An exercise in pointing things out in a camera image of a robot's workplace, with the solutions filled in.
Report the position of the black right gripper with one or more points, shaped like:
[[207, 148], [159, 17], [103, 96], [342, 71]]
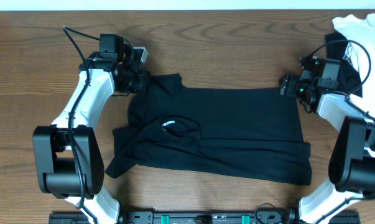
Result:
[[288, 86]]

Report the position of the white garment pile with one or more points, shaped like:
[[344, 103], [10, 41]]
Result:
[[361, 58]]

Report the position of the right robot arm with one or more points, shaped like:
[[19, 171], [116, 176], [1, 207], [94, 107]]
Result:
[[351, 170]]

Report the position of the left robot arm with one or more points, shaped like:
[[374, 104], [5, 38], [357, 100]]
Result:
[[67, 157]]

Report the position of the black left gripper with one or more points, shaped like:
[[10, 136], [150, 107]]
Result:
[[140, 81]]

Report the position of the black garment in pile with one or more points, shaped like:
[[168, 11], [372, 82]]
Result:
[[348, 77]]

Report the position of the black logo t-shirt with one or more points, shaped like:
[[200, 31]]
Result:
[[253, 134]]

